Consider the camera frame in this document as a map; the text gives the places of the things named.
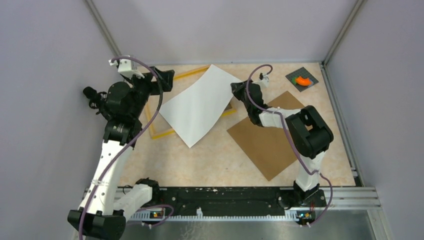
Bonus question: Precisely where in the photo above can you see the aluminium rail with cable duct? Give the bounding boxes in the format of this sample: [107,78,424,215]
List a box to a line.
[115,186,381,222]

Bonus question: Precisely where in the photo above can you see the grey building block plate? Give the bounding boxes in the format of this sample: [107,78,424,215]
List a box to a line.
[285,67,319,92]

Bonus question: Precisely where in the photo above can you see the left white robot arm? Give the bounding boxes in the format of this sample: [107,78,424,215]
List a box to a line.
[67,66,175,240]

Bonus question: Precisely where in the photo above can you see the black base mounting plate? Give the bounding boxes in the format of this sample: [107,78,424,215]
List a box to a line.
[142,186,328,209]

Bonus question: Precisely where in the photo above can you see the purple cable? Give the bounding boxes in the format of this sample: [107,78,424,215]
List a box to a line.
[245,63,333,228]
[78,55,175,240]

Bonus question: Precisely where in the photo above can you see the orange curved block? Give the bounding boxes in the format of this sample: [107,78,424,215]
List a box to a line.
[296,76,313,87]

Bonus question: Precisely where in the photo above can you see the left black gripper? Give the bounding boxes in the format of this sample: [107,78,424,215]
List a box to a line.
[124,65,175,118]

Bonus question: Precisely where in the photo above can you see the brown cardboard backing board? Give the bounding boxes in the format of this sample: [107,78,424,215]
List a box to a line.
[226,90,314,182]

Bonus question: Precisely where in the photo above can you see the black microphone on tripod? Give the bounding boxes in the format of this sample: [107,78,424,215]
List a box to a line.
[83,86,108,115]

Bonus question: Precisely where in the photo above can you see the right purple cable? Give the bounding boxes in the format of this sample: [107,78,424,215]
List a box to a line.
[245,63,333,228]

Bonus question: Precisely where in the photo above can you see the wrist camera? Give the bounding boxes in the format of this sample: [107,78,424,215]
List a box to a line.
[108,55,145,80]
[257,73,270,88]

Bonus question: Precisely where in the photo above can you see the yellow wooden picture frame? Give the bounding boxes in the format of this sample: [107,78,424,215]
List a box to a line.
[143,64,237,139]

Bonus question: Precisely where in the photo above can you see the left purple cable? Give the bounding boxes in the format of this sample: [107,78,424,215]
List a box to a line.
[78,55,175,240]

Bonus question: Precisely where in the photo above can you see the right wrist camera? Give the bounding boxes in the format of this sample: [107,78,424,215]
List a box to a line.
[257,73,270,88]

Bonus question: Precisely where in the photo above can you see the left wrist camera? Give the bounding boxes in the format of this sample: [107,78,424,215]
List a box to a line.
[108,55,145,80]

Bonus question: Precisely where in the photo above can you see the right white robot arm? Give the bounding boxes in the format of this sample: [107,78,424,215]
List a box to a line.
[230,80,334,206]

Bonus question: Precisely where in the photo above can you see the building photo print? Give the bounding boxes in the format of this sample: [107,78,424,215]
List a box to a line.
[159,64,241,148]

